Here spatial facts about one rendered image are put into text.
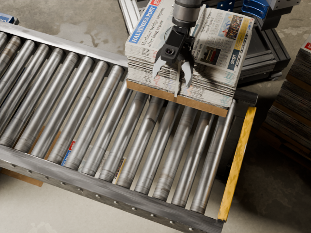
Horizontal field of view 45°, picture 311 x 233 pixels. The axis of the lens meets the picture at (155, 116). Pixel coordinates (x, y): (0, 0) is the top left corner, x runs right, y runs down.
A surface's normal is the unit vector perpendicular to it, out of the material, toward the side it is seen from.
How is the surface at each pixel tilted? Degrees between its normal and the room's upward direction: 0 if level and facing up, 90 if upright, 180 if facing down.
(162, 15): 8
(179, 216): 0
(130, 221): 0
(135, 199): 0
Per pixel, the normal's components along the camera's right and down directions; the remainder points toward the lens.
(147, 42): 0.02, -0.59
